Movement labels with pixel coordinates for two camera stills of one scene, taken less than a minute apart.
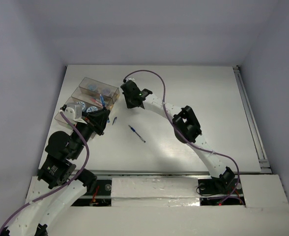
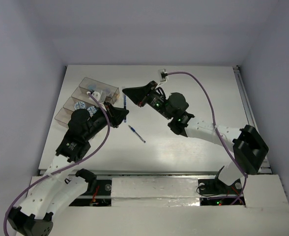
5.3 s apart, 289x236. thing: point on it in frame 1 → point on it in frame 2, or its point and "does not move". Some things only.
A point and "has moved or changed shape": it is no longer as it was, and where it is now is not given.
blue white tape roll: (83, 104) does not move
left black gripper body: (95, 123) → (109, 112)
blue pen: (131, 128) does not move
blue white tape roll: (91, 108) does not move
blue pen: (103, 104) has moved or changed shape
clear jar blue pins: (92, 86) does not move
